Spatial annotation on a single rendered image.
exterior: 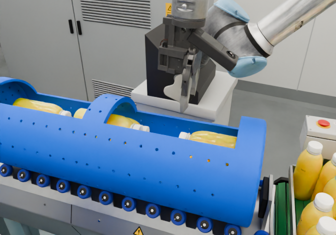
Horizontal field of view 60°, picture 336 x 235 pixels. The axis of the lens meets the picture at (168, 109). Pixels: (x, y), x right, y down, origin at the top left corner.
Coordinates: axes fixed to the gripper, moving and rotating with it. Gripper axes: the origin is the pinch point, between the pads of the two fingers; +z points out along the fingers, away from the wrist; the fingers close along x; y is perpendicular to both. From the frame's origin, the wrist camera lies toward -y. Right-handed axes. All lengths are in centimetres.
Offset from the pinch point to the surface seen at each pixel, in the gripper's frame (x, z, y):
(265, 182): -5.6, 22.8, -22.7
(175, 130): -16.2, 21.3, 7.4
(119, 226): 10.0, 41.9, 14.9
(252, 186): 9.2, 12.0, -18.4
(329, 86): -262, 96, -89
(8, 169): 9, 35, 56
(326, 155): -28, 24, -41
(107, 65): -152, 71, 114
